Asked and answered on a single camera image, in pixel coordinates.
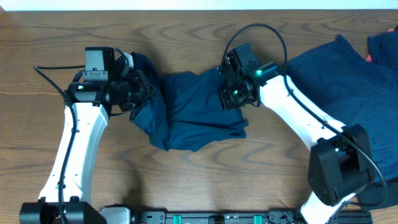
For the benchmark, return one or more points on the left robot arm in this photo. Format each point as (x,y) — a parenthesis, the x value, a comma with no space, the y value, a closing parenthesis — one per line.
(66,196)

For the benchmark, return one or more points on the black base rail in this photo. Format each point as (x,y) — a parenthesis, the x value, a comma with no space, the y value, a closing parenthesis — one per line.
(217,217)

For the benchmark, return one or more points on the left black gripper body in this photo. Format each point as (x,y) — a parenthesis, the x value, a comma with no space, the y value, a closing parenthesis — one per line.
(129,93)

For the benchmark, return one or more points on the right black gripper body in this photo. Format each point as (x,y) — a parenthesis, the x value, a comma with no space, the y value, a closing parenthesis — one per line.
(234,96)

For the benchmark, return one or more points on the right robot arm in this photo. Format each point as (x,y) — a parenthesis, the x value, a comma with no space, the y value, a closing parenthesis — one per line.
(340,162)

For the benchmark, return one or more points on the pink red cloth piece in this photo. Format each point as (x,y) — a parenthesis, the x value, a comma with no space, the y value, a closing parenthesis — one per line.
(368,58)

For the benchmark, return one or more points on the navy blue garment pile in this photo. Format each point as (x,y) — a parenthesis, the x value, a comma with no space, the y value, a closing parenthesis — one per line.
(340,82)

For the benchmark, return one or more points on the navy blue shorts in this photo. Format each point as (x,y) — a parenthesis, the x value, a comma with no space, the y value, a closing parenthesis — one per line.
(185,112)

